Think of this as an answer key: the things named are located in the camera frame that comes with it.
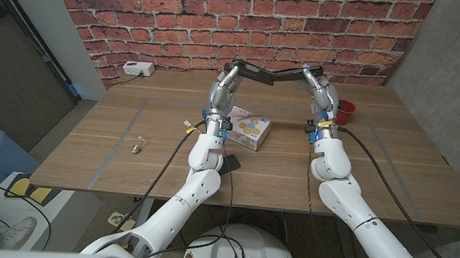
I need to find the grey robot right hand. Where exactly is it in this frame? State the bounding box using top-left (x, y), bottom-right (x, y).
top-left (297, 65), bottom-right (343, 143)

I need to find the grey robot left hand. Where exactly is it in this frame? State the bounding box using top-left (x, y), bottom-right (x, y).
top-left (203, 62), bottom-right (245, 139)

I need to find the black stapler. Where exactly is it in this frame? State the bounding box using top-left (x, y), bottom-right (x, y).
top-left (230, 59), bottom-right (325, 90)

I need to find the red cup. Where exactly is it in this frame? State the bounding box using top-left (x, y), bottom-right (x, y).
top-left (335, 98), bottom-right (358, 127)

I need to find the white glove box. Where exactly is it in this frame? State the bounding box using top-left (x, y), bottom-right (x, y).
top-left (224, 104), bottom-right (273, 153)

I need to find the black card holder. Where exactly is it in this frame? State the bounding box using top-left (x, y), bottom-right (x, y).
top-left (217, 153), bottom-right (242, 177)

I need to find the printed paper card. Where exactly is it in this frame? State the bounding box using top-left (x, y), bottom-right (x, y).
top-left (106, 210), bottom-right (129, 230)

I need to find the red brick backdrop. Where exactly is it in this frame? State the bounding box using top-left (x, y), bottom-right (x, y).
top-left (45, 0), bottom-right (437, 109)

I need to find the white power strip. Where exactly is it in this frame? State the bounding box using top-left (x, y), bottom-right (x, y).
top-left (121, 60), bottom-right (157, 78)

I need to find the small clear light bulb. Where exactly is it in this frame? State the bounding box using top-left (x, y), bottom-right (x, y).
top-left (131, 136), bottom-right (147, 156)

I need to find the grey table leg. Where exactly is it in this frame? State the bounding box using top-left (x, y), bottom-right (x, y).
top-left (332, 221), bottom-right (360, 258)
top-left (135, 197), bottom-right (156, 228)

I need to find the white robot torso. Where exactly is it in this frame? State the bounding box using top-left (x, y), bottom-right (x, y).
top-left (180, 220), bottom-right (300, 258)

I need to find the white floor platform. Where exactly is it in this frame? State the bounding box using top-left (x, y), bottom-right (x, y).
top-left (0, 169), bottom-right (106, 254)

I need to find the dark grey door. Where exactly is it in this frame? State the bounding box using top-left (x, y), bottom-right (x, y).
top-left (0, 0), bottom-right (85, 157)

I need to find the white shoe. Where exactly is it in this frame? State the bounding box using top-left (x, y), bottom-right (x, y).
top-left (0, 214), bottom-right (38, 252)

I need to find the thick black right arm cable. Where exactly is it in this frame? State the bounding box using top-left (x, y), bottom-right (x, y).
top-left (328, 126), bottom-right (460, 258)

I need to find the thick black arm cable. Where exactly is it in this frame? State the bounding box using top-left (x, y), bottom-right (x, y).
top-left (113, 114), bottom-right (208, 240)
top-left (328, 126), bottom-right (460, 258)

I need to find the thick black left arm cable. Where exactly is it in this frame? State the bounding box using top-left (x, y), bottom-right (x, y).
top-left (113, 114), bottom-right (208, 240)

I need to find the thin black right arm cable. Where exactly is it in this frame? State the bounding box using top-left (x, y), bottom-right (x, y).
top-left (301, 144), bottom-right (374, 258)

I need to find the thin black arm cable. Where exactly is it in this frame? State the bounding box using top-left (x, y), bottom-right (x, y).
top-left (301, 144), bottom-right (374, 258)
top-left (129, 138), bottom-right (238, 258)

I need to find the black power strip cable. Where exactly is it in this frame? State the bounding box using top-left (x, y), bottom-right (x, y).
top-left (111, 70), bottom-right (145, 89)

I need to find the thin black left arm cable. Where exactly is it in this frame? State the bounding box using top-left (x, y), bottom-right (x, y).
top-left (129, 138), bottom-right (238, 258)

